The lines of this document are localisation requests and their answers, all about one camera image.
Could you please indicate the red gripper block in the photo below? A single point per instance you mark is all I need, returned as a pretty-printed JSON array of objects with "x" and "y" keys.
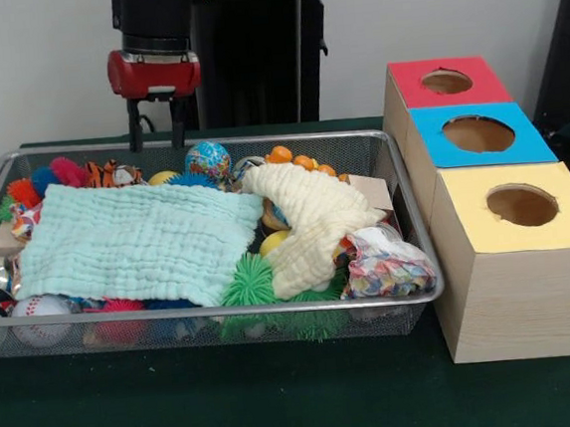
[{"x": 153, "y": 75}]

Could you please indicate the orange tiger plush toy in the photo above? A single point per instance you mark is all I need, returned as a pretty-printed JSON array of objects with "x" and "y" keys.
[{"x": 114, "y": 173}]

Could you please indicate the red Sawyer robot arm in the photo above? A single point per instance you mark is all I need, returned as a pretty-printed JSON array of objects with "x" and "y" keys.
[{"x": 153, "y": 15}]

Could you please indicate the shallow clear mesh bin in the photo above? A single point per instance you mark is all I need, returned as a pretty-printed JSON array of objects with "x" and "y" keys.
[{"x": 409, "y": 263}]

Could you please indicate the wooden box with three holes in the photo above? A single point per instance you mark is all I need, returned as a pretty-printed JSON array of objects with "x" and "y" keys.
[{"x": 521, "y": 283}]

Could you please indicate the blue globe ball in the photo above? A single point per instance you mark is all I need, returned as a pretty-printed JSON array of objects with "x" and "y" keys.
[{"x": 208, "y": 161}]

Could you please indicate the pink spiky ball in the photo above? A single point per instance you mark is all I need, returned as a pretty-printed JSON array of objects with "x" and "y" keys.
[{"x": 69, "y": 171}]

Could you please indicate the mint green muslin cloth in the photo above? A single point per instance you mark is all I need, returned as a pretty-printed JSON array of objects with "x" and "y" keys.
[{"x": 138, "y": 241}]

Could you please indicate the orange toy building blocks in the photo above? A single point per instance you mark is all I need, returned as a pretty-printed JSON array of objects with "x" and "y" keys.
[{"x": 295, "y": 161}]

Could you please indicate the small yellow ball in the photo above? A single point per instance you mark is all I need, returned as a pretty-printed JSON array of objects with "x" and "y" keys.
[{"x": 274, "y": 242}]

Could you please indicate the green spiky ball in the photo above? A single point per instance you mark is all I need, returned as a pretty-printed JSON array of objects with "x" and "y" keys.
[{"x": 247, "y": 282}]

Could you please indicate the cream yellow muslin cloth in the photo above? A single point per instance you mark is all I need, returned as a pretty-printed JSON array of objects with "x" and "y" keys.
[{"x": 311, "y": 221}]

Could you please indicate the white baseball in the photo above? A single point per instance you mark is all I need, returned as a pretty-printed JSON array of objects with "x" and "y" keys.
[{"x": 40, "y": 317}]

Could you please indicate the colourful printed packet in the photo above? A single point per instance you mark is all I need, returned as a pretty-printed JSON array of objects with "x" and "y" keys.
[{"x": 389, "y": 264}]

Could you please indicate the dark green table cloth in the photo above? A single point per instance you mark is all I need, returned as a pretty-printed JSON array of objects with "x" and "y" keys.
[{"x": 232, "y": 408}]

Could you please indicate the black upright panel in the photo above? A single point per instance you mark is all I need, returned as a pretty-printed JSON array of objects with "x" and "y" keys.
[{"x": 564, "y": 39}]

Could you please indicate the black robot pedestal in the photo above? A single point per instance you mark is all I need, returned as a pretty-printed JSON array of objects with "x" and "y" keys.
[{"x": 251, "y": 57}]

